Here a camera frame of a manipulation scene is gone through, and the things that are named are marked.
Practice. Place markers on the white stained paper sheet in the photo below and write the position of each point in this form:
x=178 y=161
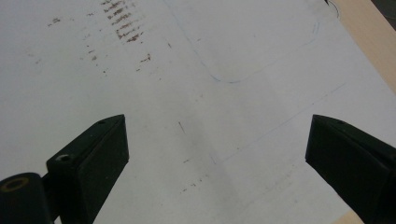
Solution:
x=202 y=93

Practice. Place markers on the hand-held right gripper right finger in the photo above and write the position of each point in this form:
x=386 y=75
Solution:
x=351 y=161

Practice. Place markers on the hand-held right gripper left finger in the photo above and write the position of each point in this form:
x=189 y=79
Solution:
x=90 y=161

